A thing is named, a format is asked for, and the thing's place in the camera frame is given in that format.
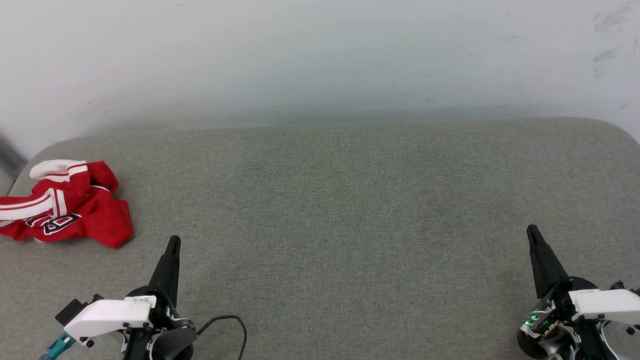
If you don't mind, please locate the red and white basketball jersey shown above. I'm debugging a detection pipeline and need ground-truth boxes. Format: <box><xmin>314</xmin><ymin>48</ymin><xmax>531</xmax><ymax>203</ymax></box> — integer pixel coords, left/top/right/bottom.
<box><xmin>0</xmin><ymin>159</ymin><xmax>134</xmax><ymax>249</ymax></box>

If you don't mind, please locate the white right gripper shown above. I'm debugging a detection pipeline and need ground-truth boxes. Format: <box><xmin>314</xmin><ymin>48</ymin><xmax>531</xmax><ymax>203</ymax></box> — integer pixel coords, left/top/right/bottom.
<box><xmin>520</xmin><ymin>224</ymin><xmax>640</xmax><ymax>333</ymax></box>

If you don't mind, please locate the thin black cable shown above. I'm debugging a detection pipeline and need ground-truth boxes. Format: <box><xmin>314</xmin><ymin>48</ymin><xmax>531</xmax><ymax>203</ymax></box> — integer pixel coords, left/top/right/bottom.
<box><xmin>195</xmin><ymin>314</ymin><xmax>249</xmax><ymax>360</ymax></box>

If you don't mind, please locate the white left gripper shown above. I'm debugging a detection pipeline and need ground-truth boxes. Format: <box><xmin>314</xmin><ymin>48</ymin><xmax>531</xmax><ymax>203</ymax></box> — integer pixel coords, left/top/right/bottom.
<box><xmin>64</xmin><ymin>235</ymin><xmax>197</xmax><ymax>347</ymax></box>

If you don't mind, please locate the teal cable connector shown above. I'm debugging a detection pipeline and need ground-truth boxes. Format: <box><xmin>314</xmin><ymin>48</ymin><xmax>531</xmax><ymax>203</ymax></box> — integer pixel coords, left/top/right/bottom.
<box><xmin>40</xmin><ymin>332</ymin><xmax>77</xmax><ymax>360</ymax></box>

